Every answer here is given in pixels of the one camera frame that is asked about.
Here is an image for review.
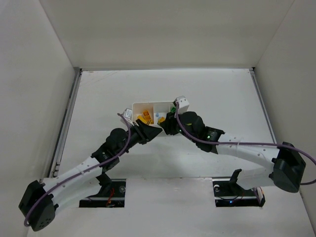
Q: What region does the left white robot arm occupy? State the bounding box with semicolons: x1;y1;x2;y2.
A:
18;119;162;232

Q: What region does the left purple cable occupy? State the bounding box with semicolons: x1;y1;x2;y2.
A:
23;113;131;227

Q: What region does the purple cable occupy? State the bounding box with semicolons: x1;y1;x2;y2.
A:
23;113;131;227
174;101;316;185

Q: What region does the aluminium frame rail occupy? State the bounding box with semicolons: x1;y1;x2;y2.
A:
249;67;288;176
45;67;82;178

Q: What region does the yellow curved lego brick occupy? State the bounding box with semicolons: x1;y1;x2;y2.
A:
142;110;151;120

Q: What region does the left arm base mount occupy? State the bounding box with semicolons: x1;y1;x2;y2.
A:
79;173;126;208

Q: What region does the white divided sorting tray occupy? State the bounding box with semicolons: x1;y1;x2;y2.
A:
132;101;174;128

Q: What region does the right aluminium frame rail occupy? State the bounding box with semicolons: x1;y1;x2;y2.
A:
249;67;288;176

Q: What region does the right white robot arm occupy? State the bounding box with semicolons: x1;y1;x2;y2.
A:
158;112;306;193

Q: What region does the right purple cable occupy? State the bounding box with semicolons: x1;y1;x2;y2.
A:
174;101;316;185

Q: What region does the yellow long lego brick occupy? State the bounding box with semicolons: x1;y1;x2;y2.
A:
137;115;154;125

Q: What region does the left aluminium frame rail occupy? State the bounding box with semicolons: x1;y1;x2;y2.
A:
45;67;82;178

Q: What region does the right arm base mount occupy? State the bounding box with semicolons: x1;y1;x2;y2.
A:
212;169;266;207

